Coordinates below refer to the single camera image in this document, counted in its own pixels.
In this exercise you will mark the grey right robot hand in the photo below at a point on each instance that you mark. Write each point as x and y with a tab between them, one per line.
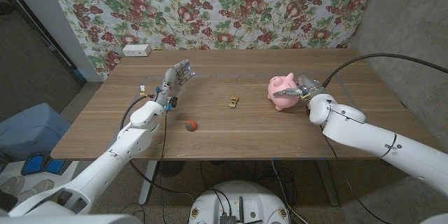
311	87

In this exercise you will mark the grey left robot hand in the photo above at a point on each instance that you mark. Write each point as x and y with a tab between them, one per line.
174	80

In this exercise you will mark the pink plastic piggy bank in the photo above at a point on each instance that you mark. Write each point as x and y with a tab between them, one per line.
285	103

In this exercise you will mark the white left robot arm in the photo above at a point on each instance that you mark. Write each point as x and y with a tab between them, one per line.
126	147

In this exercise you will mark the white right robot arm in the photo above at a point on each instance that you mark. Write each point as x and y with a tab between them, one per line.
367	136

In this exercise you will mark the orange and grey ball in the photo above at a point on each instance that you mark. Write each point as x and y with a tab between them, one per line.
190	125

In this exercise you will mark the yellow toy car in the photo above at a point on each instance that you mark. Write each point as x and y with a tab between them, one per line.
234	101

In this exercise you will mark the white power strip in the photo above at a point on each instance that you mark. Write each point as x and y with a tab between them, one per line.
136	50

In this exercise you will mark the fruit print backdrop cloth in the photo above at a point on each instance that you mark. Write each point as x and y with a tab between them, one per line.
217	10

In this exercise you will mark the round black floor fan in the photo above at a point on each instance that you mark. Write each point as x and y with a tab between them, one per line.
171	168

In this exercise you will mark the grey table leg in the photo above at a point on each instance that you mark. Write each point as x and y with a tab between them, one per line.
328	182

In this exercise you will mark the white table leg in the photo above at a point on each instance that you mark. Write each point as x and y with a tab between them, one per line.
147	182

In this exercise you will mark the white robot torso base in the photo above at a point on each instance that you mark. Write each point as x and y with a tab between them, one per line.
241	199

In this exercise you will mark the blue-grey plastic bin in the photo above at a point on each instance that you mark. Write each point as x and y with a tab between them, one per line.
31	129

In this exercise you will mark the blue and black foot pedal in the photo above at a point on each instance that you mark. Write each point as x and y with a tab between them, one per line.
35	164

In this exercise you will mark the beige sneaker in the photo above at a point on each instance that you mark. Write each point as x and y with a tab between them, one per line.
12	185
36	189

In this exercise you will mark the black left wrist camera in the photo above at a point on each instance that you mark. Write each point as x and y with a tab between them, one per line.
173	102

